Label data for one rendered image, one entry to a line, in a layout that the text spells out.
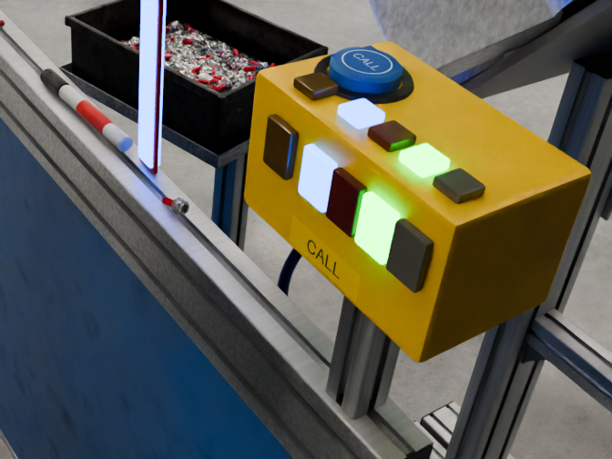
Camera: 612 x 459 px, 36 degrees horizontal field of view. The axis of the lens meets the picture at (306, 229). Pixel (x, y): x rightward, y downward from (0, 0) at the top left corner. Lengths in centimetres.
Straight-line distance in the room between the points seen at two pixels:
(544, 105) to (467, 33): 211
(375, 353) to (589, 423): 137
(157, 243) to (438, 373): 121
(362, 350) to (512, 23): 39
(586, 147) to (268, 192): 55
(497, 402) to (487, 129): 79
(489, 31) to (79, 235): 44
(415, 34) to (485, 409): 58
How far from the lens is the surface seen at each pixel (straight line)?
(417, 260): 44
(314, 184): 49
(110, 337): 98
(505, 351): 120
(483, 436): 130
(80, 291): 101
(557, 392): 197
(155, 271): 78
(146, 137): 79
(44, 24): 304
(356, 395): 60
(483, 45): 86
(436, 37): 86
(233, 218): 105
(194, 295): 73
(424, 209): 44
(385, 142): 46
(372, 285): 48
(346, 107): 48
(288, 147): 50
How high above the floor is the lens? 131
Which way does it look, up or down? 37 degrees down
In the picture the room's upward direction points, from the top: 9 degrees clockwise
